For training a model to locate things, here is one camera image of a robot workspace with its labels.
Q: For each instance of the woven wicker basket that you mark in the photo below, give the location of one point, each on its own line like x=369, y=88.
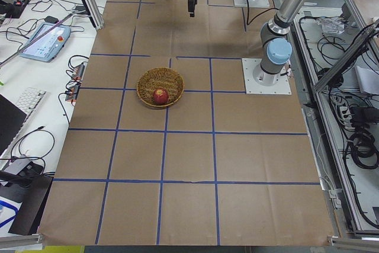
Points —
x=160, y=87

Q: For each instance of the dark red apple in basket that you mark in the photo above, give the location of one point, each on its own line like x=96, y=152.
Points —
x=160, y=96

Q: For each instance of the blue teach pendant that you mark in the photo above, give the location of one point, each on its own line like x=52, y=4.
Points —
x=46, y=48

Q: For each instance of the white keyboard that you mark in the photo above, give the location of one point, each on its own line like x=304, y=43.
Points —
x=29, y=99

